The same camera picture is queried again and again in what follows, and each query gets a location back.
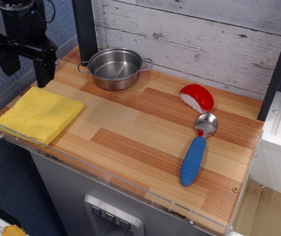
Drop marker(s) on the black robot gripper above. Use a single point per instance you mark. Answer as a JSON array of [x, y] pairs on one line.
[[23, 32]]

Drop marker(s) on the yellow cloth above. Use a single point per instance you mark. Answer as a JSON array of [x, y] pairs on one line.
[[39, 116]]

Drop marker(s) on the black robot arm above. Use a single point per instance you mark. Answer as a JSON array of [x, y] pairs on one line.
[[15, 3]]

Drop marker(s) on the small stainless steel pot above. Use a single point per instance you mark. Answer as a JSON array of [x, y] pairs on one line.
[[115, 68]]

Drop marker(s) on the grey toy cabinet front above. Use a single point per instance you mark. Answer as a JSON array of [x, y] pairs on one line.
[[67, 188]]

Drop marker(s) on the silver button panel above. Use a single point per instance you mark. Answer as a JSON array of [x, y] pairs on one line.
[[108, 220]]

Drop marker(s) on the red and white sushi toy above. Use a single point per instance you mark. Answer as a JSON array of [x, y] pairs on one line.
[[197, 97]]

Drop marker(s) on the clear acrylic table guard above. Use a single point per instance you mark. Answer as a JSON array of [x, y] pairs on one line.
[[136, 139]]

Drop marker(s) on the white toy sink unit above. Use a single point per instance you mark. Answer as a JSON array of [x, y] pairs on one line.
[[265, 168]]

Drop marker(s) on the black vertical left post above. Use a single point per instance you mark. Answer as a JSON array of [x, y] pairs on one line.
[[85, 28]]

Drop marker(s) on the black vertical post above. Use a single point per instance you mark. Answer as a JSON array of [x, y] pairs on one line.
[[85, 28], [271, 91]]

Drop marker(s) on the blue handled metal spoon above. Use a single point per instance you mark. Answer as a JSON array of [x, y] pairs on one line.
[[205, 126]]

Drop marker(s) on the black vertical right post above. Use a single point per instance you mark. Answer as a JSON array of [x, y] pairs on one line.
[[271, 91]]

